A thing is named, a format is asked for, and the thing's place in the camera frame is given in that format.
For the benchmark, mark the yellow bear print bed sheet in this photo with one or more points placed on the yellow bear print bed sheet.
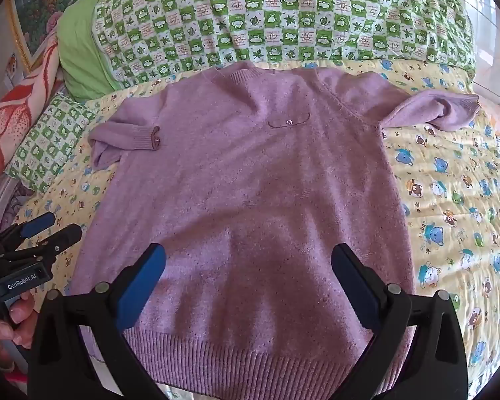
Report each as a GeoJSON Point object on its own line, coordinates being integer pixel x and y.
{"type": "Point", "coordinates": [441, 216]}

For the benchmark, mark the person's left hand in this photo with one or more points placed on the person's left hand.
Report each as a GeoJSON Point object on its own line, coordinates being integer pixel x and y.
{"type": "Point", "coordinates": [12, 321]}

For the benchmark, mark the red floral blanket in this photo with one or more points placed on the red floral blanket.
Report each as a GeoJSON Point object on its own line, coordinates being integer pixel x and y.
{"type": "Point", "coordinates": [16, 112]}

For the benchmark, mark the purple striped cloth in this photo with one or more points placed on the purple striped cloth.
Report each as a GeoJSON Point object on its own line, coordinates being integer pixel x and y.
{"type": "Point", "coordinates": [0, 204]}

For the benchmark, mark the lime green cloth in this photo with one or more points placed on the lime green cloth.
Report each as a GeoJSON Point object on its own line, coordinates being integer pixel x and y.
{"type": "Point", "coordinates": [79, 50]}

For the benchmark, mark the purple knit sweater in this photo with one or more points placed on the purple knit sweater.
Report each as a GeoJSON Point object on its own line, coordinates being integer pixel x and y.
{"type": "Point", "coordinates": [241, 183]}

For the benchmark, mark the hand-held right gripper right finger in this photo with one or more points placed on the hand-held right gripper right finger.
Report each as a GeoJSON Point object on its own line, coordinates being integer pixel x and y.
{"type": "Point", "coordinates": [354, 287]}

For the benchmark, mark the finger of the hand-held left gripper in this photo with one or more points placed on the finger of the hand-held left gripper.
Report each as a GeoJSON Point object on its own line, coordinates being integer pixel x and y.
{"type": "Point", "coordinates": [37, 223]}
{"type": "Point", "coordinates": [64, 237]}

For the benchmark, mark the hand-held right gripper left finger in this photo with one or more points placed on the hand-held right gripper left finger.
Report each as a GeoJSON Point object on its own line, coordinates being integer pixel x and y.
{"type": "Point", "coordinates": [143, 287]}

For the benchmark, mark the green checkered quilt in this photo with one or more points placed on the green checkered quilt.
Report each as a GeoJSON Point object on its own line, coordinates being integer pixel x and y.
{"type": "Point", "coordinates": [275, 8]}

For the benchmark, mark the green checkered pillow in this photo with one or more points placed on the green checkered pillow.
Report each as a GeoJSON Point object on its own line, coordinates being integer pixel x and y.
{"type": "Point", "coordinates": [50, 146]}

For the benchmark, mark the framed landscape picture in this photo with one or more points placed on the framed landscape picture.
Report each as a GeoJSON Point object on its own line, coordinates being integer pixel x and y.
{"type": "Point", "coordinates": [37, 8]}

